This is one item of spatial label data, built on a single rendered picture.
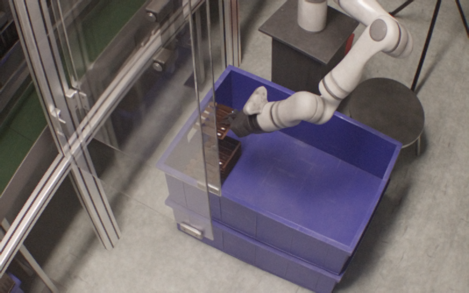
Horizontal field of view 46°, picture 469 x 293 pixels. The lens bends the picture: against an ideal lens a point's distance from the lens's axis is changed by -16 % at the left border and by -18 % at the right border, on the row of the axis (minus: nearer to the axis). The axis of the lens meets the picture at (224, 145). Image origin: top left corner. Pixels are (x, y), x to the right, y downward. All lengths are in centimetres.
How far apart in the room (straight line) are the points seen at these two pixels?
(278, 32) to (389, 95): 51
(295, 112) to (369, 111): 62
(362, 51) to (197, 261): 100
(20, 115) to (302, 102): 75
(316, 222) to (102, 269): 73
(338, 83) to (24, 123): 82
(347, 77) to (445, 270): 98
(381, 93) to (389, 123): 13
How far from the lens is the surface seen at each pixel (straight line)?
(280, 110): 163
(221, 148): 197
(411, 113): 219
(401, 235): 222
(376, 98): 219
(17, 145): 166
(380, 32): 142
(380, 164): 199
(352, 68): 148
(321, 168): 204
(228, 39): 236
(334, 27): 198
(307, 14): 188
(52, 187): 165
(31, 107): 171
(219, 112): 186
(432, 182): 236
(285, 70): 206
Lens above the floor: 195
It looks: 56 degrees down
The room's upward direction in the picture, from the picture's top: 3 degrees counter-clockwise
